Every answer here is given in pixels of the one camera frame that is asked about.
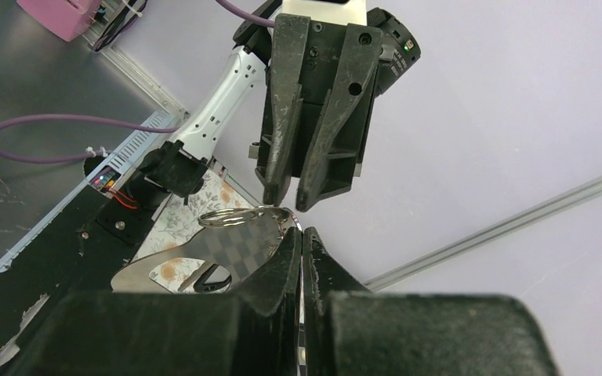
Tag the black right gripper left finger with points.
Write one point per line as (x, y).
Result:
(249, 330)

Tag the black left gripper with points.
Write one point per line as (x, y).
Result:
(320, 92)

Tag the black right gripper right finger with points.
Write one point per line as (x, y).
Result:
(351, 330)

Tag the black oval key tag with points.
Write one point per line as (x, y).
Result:
(210, 278)

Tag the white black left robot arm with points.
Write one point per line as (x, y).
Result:
(178, 164)

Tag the floral table mat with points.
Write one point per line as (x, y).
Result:
(177, 223)

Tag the pink metronome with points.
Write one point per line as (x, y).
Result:
(67, 19)

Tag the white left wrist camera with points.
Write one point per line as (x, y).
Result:
(333, 12)

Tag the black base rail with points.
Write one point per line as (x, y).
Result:
(85, 244)

